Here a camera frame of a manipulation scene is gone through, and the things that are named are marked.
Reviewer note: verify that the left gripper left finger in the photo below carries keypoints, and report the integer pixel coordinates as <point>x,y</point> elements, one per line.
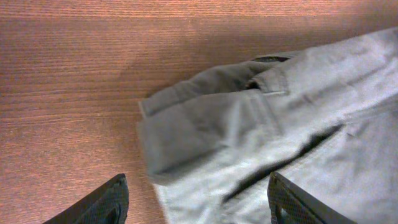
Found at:
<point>108,204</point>

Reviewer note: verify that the grey shorts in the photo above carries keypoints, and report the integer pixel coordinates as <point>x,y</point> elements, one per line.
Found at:
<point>325,118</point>

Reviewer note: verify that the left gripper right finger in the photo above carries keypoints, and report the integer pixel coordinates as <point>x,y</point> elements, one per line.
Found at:
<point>290,204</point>

